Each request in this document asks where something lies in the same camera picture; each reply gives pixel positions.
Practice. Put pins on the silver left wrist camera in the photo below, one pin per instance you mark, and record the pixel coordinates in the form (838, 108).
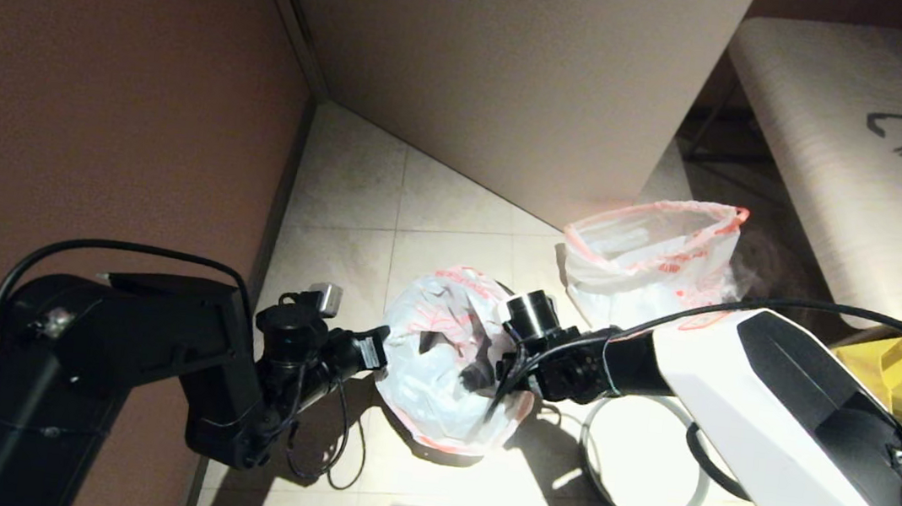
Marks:
(323, 298)

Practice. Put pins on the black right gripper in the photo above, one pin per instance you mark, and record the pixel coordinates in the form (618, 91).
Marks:
(565, 368)

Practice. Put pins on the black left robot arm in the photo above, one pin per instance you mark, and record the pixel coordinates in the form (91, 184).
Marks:
(109, 350)

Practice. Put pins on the beige door panel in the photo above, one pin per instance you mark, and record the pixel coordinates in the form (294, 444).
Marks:
(504, 81)

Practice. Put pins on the black cylindrical wrist camera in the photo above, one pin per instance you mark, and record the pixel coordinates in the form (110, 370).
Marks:
(533, 313)

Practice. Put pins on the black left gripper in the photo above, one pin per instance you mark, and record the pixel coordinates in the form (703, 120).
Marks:
(342, 355)

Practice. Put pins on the black cylindrical wrist motor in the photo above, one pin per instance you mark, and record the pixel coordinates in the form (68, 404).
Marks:
(289, 332)

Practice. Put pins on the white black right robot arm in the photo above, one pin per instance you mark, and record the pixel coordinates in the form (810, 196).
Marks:
(781, 409)

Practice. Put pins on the large black allen key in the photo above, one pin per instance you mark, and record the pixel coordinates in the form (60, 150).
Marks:
(880, 126)

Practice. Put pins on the clear bag with black contents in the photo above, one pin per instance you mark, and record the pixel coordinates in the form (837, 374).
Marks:
(772, 264)

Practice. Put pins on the light wood grain table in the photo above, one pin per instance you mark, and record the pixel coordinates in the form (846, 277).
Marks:
(818, 159)

